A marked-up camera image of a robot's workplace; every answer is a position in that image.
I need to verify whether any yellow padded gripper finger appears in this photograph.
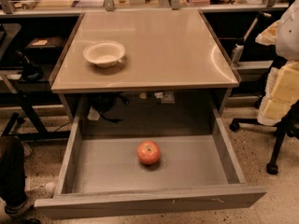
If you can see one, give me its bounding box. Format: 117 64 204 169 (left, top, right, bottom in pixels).
257 62 299 126
255 21 279 46

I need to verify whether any red apple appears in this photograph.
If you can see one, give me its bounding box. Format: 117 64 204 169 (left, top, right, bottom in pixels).
137 140 161 165

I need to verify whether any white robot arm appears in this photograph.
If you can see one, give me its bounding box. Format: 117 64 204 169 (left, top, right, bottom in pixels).
255 0 299 126

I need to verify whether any grey counter cabinet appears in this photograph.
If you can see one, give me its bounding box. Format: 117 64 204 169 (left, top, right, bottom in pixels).
51 8 239 113

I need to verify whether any open grey wooden drawer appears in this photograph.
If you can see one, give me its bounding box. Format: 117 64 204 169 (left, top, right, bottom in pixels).
36 93 266 219

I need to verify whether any black white handheld tool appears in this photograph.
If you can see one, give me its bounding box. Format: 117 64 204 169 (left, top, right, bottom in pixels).
231 11 273 67

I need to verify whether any black office chair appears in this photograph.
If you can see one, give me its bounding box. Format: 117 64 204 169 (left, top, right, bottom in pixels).
229 56 299 175

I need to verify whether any white paper bowl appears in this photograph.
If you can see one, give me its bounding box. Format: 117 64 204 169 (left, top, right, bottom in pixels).
83 41 126 68

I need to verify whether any black box with label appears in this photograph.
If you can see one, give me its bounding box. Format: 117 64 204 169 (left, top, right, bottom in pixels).
25 36 65 64

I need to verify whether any black handheld scanner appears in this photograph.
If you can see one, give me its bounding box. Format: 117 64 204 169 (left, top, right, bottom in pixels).
15 50 43 81

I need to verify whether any person's dark trouser leg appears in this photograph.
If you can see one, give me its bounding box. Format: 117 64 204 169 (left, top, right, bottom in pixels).
0 136 26 208

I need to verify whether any grey white sneaker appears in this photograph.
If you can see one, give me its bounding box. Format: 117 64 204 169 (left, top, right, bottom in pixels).
5 197 34 218

